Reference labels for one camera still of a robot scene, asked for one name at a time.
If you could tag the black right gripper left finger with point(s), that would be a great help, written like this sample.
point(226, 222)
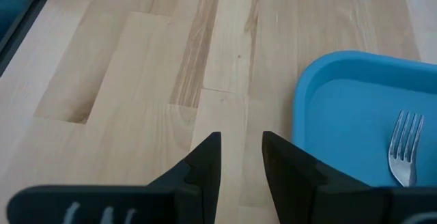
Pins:
point(119, 205)

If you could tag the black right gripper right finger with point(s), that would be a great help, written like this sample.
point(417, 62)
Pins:
point(341, 205)

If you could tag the blue plastic tray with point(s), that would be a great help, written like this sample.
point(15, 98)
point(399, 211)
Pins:
point(348, 125)

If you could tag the teal blue object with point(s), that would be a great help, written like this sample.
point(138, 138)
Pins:
point(10, 15)

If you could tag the black table frame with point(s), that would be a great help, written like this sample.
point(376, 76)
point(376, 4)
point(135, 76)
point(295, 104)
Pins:
point(20, 29)

